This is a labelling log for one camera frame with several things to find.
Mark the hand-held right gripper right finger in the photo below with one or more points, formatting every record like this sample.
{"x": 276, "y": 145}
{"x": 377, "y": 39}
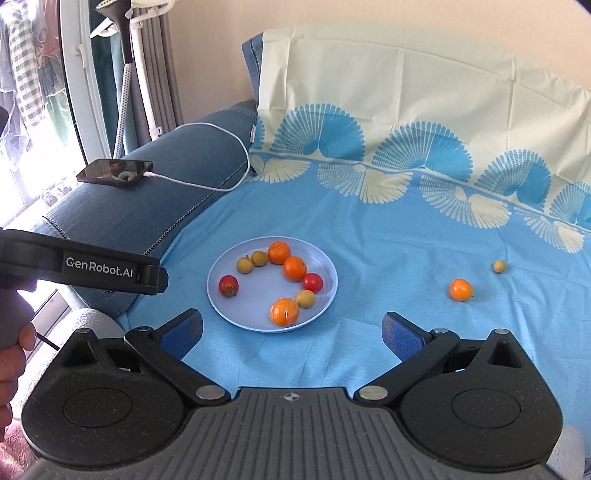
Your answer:
{"x": 401, "y": 336}

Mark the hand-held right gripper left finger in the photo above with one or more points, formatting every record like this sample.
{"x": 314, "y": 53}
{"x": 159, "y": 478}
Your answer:
{"x": 184, "y": 331}

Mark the red cherry tomato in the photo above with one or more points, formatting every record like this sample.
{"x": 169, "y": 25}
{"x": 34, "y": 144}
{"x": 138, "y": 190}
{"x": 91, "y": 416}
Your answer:
{"x": 312, "y": 282}
{"x": 228, "y": 285}

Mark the light blue plate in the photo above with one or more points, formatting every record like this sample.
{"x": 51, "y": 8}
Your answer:
{"x": 258, "y": 295}

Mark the brown longan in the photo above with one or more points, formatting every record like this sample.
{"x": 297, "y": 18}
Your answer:
{"x": 259, "y": 258}
{"x": 305, "y": 298}
{"x": 244, "y": 264}
{"x": 498, "y": 266}

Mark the orange tangerine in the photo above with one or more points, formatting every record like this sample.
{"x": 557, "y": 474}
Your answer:
{"x": 461, "y": 290}
{"x": 279, "y": 252}
{"x": 295, "y": 268}
{"x": 284, "y": 312}

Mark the person's left hand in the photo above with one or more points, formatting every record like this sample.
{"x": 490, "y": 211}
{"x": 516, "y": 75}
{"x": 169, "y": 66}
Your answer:
{"x": 9, "y": 369}

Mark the black smartphone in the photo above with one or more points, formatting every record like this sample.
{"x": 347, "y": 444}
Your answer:
{"x": 114, "y": 171}

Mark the blue printed bedsheet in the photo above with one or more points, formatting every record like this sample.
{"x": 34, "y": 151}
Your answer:
{"x": 392, "y": 221}

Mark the blue denim sofa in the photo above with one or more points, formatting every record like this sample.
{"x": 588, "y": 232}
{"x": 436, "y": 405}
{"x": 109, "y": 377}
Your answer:
{"x": 161, "y": 194}

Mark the garment steamer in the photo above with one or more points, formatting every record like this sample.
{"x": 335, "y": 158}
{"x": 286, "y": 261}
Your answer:
{"x": 123, "y": 92}

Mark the pink blanket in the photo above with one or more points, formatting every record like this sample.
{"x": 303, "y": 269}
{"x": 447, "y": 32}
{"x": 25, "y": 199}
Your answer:
{"x": 16, "y": 454}

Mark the plaid hanging shirt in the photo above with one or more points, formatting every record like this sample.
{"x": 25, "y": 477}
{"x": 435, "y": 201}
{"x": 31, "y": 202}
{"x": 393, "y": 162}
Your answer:
{"x": 25, "y": 55}

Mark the white window frame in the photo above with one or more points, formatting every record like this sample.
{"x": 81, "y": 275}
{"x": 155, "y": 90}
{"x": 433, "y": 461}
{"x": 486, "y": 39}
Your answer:
{"x": 81, "y": 83}

